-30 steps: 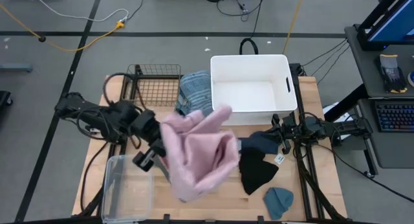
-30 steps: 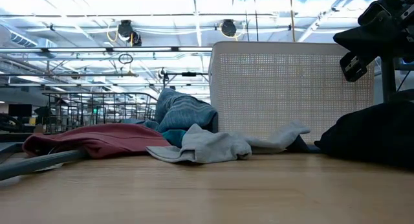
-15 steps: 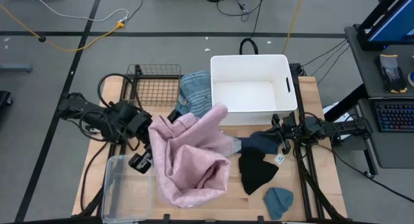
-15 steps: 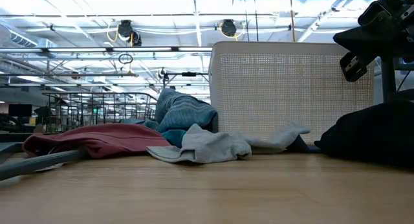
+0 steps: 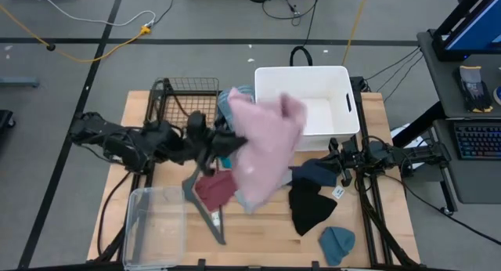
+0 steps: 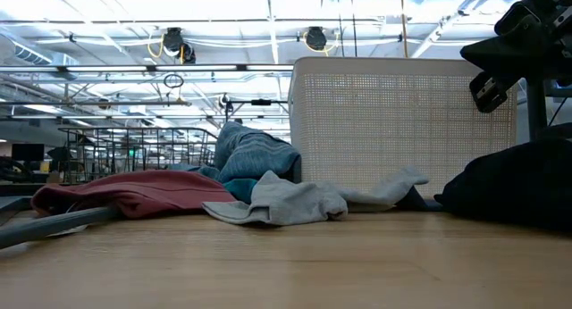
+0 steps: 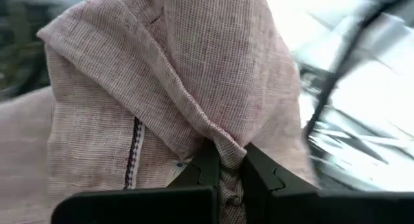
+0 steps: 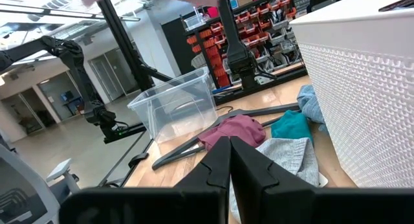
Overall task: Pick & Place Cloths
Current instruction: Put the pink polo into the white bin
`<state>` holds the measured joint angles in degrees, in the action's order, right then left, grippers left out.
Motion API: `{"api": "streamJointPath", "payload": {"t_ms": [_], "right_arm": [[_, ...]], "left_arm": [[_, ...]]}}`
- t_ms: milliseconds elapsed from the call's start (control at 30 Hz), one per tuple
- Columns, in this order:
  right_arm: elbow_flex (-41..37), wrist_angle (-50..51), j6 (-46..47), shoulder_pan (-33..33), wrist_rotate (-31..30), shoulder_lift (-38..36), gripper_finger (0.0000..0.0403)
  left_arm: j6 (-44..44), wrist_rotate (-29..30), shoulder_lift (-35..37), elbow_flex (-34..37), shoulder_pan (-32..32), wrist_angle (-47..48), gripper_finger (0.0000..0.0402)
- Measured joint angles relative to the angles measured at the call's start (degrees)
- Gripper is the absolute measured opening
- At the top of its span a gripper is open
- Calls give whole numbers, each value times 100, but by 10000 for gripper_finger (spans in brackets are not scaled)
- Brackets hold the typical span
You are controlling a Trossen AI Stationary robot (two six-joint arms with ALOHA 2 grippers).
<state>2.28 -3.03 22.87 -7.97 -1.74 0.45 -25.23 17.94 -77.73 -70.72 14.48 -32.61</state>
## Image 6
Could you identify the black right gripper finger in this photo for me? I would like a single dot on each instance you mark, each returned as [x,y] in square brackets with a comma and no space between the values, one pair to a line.
[500,54]
[518,19]

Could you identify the black garment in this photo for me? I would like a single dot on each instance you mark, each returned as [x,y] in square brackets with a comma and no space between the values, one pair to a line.
[505,188]

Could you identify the navy blue sock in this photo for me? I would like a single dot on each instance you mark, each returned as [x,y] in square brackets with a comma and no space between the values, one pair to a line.
[413,202]

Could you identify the grey knit cloth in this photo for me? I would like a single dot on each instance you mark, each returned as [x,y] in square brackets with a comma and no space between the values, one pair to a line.
[286,202]

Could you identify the blue striped shirt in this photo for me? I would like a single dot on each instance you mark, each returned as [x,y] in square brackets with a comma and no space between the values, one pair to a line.
[254,155]

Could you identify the teal sock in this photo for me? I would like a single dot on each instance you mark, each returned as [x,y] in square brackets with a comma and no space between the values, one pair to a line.
[241,188]

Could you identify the maroon garment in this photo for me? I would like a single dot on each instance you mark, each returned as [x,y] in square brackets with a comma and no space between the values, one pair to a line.
[134,188]

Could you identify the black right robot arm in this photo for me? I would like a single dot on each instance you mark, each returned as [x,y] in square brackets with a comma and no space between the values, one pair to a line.
[537,112]

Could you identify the white perforated plastic basket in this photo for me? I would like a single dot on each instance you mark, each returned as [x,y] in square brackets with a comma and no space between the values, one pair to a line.
[380,121]

